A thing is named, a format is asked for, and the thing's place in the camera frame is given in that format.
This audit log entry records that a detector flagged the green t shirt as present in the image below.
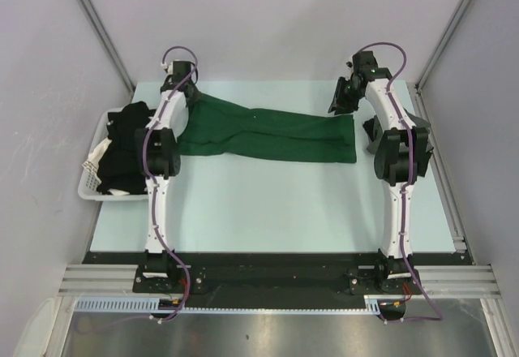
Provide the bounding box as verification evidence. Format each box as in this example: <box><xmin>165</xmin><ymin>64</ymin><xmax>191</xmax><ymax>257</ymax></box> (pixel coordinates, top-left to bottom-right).
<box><xmin>178</xmin><ymin>94</ymin><xmax>357</xmax><ymax>164</ymax></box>

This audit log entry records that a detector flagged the white plastic basket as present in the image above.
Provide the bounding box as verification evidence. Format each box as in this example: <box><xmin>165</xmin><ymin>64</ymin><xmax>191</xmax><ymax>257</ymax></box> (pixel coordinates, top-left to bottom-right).
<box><xmin>78</xmin><ymin>107</ymin><xmax>148</xmax><ymax>202</ymax></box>

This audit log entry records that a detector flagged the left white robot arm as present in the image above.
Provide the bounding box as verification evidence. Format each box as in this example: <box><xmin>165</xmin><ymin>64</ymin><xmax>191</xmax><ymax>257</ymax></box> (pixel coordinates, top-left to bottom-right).
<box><xmin>135</xmin><ymin>60</ymin><xmax>198</xmax><ymax>292</ymax></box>

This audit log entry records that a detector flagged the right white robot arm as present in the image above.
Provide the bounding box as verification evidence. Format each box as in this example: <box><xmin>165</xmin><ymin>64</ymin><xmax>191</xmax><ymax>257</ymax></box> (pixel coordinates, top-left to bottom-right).
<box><xmin>328</xmin><ymin>45</ymin><xmax>432</xmax><ymax>293</ymax></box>

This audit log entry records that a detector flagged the black t shirt in basket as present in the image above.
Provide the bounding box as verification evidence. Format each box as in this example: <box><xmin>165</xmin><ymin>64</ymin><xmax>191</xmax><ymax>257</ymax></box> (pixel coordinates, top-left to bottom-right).
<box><xmin>97</xmin><ymin>101</ymin><xmax>155</xmax><ymax>195</ymax></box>

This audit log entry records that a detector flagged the white t shirt in basket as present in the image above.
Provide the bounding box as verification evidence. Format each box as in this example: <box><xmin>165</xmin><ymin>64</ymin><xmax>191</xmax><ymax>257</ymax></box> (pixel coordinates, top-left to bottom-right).
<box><xmin>82</xmin><ymin>137</ymin><xmax>131</xmax><ymax>196</ymax></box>

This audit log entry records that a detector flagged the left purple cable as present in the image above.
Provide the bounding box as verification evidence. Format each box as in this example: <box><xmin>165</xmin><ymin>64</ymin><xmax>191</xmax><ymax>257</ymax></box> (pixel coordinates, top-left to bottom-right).
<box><xmin>141</xmin><ymin>45</ymin><xmax>199</xmax><ymax>293</ymax></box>

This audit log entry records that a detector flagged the left aluminium corner post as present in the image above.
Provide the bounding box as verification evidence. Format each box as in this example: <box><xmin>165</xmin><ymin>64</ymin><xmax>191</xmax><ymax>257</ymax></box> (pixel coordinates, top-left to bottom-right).
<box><xmin>76</xmin><ymin>0</ymin><xmax>135</xmax><ymax>96</ymax></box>

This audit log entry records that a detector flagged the aluminium corner post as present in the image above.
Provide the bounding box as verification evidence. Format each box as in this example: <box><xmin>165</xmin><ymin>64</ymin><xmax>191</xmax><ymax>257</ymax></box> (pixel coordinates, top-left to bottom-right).
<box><xmin>414</xmin><ymin>0</ymin><xmax>474</xmax><ymax>91</ymax></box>
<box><xmin>76</xmin><ymin>0</ymin><xmax>135</xmax><ymax>96</ymax></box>

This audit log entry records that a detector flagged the right aluminium corner post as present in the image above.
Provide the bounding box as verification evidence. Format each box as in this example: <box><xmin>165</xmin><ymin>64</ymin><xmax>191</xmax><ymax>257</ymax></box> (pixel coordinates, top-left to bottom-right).
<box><xmin>414</xmin><ymin>0</ymin><xmax>474</xmax><ymax>91</ymax></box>

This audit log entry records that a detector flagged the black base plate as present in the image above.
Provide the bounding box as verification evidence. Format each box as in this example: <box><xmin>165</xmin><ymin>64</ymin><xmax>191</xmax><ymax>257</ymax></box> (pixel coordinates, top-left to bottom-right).
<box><xmin>83</xmin><ymin>251</ymin><xmax>474</xmax><ymax>309</ymax></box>

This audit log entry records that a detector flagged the blue slotted cable duct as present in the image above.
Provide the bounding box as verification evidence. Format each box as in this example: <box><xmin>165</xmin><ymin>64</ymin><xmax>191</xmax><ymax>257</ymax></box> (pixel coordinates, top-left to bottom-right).
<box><xmin>75</xmin><ymin>297</ymin><xmax>159</xmax><ymax>312</ymax></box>

